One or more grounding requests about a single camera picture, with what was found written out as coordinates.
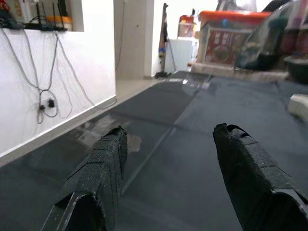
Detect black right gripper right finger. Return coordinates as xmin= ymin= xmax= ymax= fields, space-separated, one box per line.
xmin=213 ymin=123 xmax=308 ymax=231

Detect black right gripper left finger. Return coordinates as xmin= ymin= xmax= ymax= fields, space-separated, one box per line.
xmin=42 ymin=126 xmax=128 ymax=231

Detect white plastic children table top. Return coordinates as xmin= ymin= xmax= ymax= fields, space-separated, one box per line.
xmin=288 ymin=93 xmax=308 ymax=119

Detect black tablecloth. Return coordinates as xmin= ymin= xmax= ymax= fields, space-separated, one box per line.
xmin=0 ymin=71 xmax=308 ymax=231

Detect beige patterned cloth cover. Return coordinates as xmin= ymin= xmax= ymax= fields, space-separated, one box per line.
xmin=191 ymin=61 xmax=289 ymax=84

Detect black round basin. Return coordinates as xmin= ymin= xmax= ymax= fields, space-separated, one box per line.
xmin=283 ymin=55 xmax=308 ymax=85

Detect black plastic bag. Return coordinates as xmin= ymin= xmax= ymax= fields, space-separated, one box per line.
xmin=237 ymin=2 xmax=308 ymax=72

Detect orange lid storage box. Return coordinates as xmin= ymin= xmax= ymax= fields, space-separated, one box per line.
xmin=198 ymin=10 xmax=271 ymax=65

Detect small red lid container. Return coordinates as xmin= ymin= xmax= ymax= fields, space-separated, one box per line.
xmin=178 ymin=14 xmax=198 ymax=39

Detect dark mop stick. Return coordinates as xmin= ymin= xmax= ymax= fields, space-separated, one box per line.
xmin=159 ymin=2 xmax=169 ymax=73

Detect black electronic devices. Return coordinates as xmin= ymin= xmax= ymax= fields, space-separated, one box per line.
xmin=0 ymin=0 xmax=69 ymax=32

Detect orange bottles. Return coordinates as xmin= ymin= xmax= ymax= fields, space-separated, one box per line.
xmin=47 ymin=15 xmax=73 ymax=31

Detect looped black wall cable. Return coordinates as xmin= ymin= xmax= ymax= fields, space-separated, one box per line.
xmin=2 ymin=28 xmax=60 ymax=125

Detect long thin black wall cable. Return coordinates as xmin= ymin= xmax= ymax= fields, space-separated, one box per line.
xmin=56 ymin=32 xmax=118 ymax=109

